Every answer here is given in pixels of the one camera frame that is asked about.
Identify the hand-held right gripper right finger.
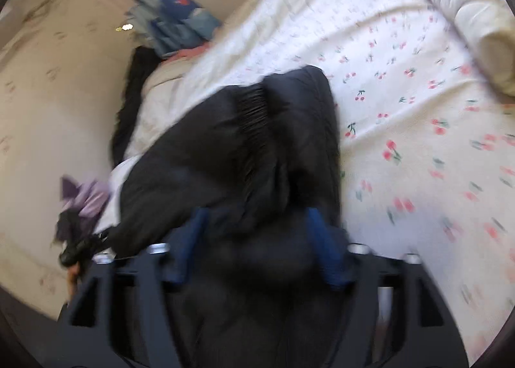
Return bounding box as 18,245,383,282
304,207,471,368

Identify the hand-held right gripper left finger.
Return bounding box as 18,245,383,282
56,207,210,368

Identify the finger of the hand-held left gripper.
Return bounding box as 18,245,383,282
59,230,112,269

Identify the black puffer jacket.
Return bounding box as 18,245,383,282
108,65,379,368

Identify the pile of blue clothes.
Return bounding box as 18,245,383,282
126,0,224,59

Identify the purple cloth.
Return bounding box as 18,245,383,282
54,175,111,242

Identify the cherry print bed sheet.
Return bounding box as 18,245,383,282
121,0,515,356

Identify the beige blanket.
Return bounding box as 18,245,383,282
125,57,226,159

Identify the dark cloth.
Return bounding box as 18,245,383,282
110,45,164,165

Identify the pink cloth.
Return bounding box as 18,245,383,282
161,44,214,65

